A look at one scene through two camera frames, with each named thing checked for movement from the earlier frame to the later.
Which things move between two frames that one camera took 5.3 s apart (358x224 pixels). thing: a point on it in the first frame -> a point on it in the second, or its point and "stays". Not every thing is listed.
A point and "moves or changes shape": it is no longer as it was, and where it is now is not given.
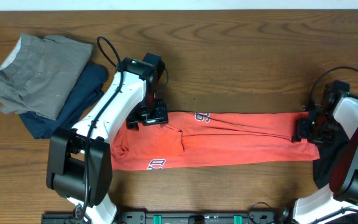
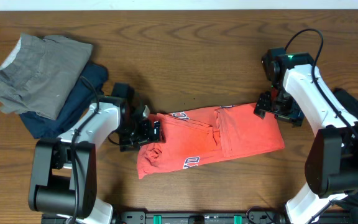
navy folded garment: [86, 89] stays
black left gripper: [160, 116] -> [145, 137]
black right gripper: [299, 130] -> [294, 115]
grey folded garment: [36, 77] stays
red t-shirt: [194, 138] moves or changes shape
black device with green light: [180, 218] stays
